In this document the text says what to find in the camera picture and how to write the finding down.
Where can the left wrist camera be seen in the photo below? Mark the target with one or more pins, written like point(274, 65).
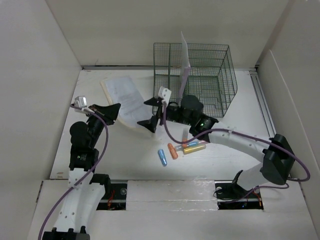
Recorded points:
point(80, 103)

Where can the green wire mesh organizer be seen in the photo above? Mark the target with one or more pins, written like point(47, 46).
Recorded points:
point(211, 77)

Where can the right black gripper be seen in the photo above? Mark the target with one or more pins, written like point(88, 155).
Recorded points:
point(150, 124)

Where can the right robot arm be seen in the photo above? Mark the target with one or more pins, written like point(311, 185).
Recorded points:
point(274, 154)

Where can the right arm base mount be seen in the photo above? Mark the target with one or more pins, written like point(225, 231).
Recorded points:
point(230, 196)

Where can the orange capped clear marker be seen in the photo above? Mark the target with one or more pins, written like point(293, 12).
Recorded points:
point(184, 137)

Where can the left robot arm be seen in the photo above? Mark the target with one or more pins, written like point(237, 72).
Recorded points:
point(70, 216)

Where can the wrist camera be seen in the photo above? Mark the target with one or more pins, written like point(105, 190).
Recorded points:
point(164, 94)
point(80, 103)

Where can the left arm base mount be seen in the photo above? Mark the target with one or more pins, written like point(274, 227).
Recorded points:
point(115, 196)

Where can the white notebook booklet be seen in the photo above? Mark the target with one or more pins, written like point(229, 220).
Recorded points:
point(123, 91)

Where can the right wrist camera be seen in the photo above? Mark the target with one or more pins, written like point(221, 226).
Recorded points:
point(164, 94)

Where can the blue marker pen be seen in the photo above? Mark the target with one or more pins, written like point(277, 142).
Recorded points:
point(162, 157)

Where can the aluminium rail right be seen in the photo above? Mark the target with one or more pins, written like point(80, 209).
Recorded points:
point(262, 102)

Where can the yellow marker pen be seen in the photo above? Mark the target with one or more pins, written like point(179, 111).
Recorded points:
point(193, 149)

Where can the clear zip pouch purple zipper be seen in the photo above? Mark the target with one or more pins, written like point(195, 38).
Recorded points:
point(184, 69)

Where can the orange marker pen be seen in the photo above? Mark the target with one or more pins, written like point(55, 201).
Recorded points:
point(172, 151)

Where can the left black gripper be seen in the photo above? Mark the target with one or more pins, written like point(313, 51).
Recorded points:
point(109, 112)

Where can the light blue capped marker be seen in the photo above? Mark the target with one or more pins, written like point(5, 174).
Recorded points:
point(187, 145)

